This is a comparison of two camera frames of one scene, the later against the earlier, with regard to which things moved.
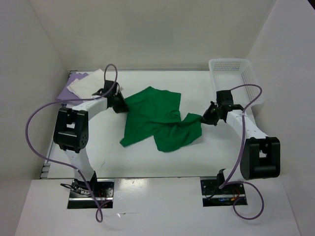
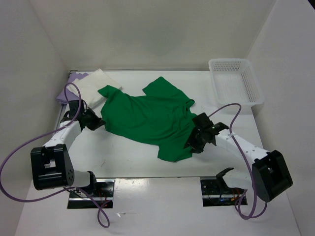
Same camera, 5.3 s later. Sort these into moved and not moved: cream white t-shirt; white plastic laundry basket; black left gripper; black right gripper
Moved: black left gripper; black right gripper
Not moved: white plastic laundry basket; cream white t-shirt
